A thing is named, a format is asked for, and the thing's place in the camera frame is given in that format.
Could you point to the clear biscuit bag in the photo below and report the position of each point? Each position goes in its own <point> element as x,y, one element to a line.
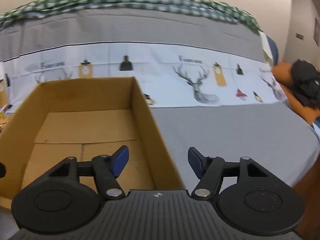
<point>3,118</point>

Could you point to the grey deer print sofa cover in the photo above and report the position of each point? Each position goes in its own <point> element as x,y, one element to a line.
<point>225,135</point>

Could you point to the black cloth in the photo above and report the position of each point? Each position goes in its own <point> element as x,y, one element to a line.
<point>305,82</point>

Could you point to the green checked cloth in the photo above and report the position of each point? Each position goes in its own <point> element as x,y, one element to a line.
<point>125,0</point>

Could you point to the white blue patterned cushion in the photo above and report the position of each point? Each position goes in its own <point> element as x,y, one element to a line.
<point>271,47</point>

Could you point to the orange plush cushion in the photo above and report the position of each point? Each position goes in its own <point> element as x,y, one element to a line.
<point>282,76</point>

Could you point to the brown cardboard box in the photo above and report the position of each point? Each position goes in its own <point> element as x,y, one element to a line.
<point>87,130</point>

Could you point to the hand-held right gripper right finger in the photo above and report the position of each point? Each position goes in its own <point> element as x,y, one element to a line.
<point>196,162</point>

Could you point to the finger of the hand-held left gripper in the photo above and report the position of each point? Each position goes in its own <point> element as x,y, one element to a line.
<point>2,170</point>

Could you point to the wall picture frame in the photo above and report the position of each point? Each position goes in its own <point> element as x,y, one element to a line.
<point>317,31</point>

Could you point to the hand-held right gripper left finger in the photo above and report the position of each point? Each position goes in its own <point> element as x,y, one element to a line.
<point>120,161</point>

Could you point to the wall switch plate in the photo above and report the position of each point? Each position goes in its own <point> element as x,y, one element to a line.
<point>299,36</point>

